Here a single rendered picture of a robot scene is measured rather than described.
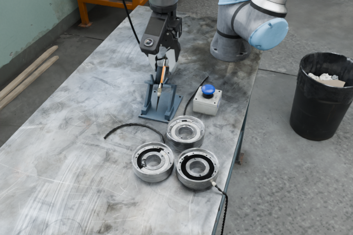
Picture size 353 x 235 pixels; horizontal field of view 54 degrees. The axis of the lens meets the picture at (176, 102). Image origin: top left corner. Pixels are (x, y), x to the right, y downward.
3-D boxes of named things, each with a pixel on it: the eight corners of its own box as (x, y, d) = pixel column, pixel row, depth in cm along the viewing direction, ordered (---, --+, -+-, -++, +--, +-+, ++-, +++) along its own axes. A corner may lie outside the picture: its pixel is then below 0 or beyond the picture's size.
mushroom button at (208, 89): (212, 106, 102) (213, 93, 99) (199, 103, 103) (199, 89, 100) (215, 97, 105) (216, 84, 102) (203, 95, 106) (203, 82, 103)
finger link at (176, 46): (183, 59, 96) (177, 31, 91) (181, 62, 95) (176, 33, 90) (167, 59, 98) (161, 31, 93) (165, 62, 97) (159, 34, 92)
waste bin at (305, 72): (341, 151, 197) (368, 93, 169) (281, 138, 206) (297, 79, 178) (340, 113, 222) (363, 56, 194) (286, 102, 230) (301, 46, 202)
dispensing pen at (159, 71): (149, 110, 100) (158, 52, 98) (153, 109, 104) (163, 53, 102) (156, 112, 99) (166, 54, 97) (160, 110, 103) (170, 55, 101)
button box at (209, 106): (215, 116, 102) (217, 104, 99) (192, 111, 104) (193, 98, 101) (221, 99, 108) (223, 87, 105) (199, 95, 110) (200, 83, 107)
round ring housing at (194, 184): (167, 172, 87) (167, 162, 84) (197, 151, 92) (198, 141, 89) (196, 200, 81) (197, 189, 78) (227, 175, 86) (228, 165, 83)
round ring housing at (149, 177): (162, 191, 83) (161, 180, 80) (124, 174, 86) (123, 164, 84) (181, 160, 90) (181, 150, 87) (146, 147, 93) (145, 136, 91)
